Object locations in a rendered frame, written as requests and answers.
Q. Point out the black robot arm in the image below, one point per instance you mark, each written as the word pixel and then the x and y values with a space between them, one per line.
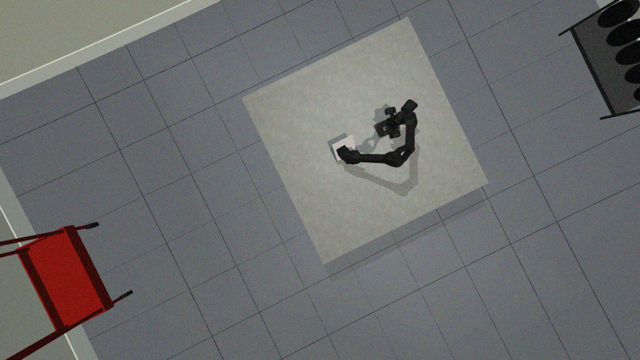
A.
pixel 393 158

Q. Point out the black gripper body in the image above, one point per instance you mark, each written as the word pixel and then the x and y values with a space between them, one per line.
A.
pixel 394 133

